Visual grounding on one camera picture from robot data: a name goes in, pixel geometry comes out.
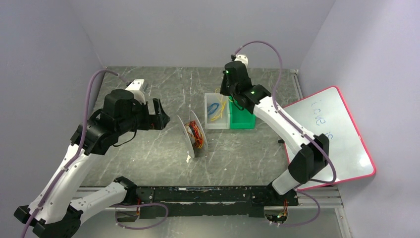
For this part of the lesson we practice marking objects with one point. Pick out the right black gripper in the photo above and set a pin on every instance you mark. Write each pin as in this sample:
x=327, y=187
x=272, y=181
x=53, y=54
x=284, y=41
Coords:
x=226, y=87

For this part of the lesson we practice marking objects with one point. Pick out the white cable spool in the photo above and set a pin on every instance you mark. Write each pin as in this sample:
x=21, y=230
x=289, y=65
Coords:
x=194, y=136

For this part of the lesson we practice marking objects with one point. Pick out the clear white plastic bin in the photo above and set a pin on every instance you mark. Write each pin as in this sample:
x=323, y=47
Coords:
x=217, y=114

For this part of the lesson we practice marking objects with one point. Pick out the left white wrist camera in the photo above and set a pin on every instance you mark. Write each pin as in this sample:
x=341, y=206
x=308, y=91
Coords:
x=137, y=88

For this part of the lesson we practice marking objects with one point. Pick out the green plastic bin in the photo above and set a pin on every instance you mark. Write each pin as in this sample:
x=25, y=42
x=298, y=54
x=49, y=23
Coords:
x=240, y=119

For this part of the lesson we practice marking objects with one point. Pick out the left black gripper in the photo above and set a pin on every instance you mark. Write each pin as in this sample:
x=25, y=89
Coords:
x=152, y=115

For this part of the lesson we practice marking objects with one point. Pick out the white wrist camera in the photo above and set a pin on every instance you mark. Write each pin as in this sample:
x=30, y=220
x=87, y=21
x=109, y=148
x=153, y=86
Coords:
x=240, y=57
x=137, y=88

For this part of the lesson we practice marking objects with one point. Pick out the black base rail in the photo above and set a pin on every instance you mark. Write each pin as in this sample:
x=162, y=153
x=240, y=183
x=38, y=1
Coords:
x=211, y=201

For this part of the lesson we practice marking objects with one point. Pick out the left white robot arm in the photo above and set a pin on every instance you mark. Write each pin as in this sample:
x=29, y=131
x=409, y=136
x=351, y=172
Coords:
x=55, y=213

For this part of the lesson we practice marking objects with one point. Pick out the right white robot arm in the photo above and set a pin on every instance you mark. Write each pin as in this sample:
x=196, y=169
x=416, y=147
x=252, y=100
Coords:
x=310, y=150

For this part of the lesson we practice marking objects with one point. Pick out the pink framed whiteboard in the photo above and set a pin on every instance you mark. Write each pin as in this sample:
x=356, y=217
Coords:
x=326, y=112

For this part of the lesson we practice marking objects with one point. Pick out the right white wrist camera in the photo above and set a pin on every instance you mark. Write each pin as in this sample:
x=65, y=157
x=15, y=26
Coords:
x=240, y=57

